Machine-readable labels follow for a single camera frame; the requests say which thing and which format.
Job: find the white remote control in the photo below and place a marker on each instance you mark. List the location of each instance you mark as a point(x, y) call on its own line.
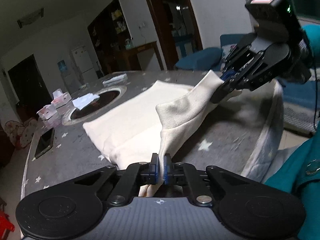
point(115, 79)

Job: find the grey star tablecloth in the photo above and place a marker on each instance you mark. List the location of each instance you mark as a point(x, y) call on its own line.
point(225, 135)

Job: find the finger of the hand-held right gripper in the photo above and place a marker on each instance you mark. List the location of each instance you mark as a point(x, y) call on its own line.
point(250, 80)
point(237, 55)

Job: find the black smartphone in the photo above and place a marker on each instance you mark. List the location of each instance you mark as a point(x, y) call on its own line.
point(45, 142)

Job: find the white cloth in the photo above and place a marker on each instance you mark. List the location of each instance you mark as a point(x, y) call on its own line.
point(85, 101)

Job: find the dark wooden shelf cabinet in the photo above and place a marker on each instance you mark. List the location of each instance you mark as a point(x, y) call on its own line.
point(110, 37)

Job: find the white water dispenser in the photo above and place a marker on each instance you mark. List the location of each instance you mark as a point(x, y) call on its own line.
point(68, 81)

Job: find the pink patterned folding tent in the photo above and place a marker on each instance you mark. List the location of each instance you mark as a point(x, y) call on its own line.
point(21, 132)

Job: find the small white item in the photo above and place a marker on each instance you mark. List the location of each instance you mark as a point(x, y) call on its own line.
point(84, 86)

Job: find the blue water bottle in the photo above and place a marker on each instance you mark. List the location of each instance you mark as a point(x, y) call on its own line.
point(62, 66)

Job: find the cream sweatshirt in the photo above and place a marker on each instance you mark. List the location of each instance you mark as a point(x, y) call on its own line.
point(130, 120)

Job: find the dark wooden door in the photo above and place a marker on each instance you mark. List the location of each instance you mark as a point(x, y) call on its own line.
point(27, 85)

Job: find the wooden side table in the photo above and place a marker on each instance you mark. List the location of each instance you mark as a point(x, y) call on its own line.
point(142, 55)

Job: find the white refrigerator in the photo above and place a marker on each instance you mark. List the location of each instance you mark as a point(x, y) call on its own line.
point(83, 63)

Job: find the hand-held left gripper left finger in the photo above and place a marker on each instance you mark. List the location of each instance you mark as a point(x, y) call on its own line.
point(155, 167)

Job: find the red plastic stool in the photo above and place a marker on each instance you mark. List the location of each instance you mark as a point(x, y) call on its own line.
point(6, 221)

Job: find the pink white tissue box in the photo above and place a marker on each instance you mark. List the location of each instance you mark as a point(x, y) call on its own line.
point(61, 98)
point(48, 112)

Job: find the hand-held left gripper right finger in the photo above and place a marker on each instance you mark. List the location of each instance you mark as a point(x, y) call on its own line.
point(167, 170)

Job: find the round built-in induction cooker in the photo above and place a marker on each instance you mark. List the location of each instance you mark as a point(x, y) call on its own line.
point(110, 95)

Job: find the glass jar with teal lid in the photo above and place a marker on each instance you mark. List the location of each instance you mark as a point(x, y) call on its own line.
point(129, 43)

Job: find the blue sofa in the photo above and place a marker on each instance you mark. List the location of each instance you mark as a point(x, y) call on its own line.
point(197, 58)

